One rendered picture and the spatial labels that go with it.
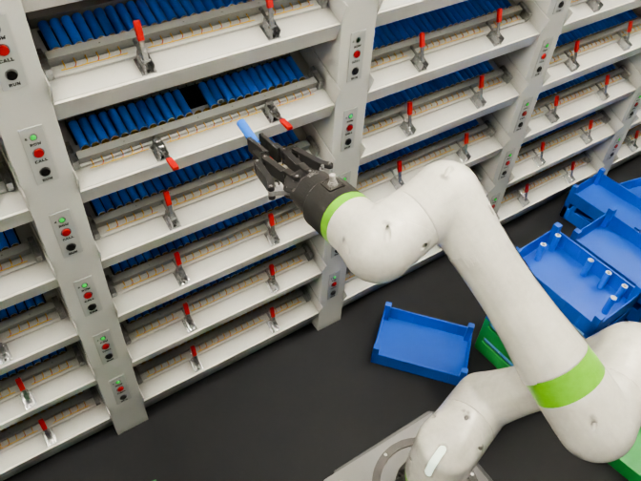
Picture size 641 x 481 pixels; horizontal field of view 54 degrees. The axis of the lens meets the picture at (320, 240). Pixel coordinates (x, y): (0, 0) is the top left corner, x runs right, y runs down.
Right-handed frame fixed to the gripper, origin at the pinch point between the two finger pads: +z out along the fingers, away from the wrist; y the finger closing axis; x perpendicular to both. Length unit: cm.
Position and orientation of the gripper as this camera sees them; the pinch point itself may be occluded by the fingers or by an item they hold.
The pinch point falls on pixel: (264, 149)
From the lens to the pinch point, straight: 116.9
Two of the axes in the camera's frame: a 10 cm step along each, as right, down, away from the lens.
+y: -8.4, 3.6, -4.1
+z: -5.4, -5.1, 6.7
